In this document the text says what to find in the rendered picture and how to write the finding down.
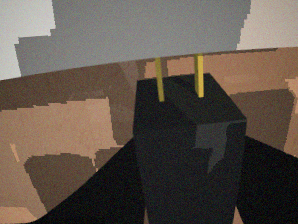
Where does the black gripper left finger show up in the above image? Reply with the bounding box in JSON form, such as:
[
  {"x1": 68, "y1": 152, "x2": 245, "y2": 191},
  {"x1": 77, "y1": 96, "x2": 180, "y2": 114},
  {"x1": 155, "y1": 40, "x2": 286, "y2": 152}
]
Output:
[{"x1": 25, "y1": 137, "x2": 145, "y2": 224}]

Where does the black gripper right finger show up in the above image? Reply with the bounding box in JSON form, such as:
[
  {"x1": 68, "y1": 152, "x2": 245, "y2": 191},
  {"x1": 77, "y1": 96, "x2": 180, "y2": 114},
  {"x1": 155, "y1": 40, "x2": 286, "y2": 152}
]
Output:
[{"x1": 235, "y1": 136, "x2": 298, "y2": 224}]

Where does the black two-prong plug charger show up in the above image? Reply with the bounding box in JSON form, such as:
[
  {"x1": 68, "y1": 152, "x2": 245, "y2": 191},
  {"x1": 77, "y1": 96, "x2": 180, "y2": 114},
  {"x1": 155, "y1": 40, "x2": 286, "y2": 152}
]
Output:
[{"x1": 133, "y1": 53, "x2": 247, "y2": 224}]

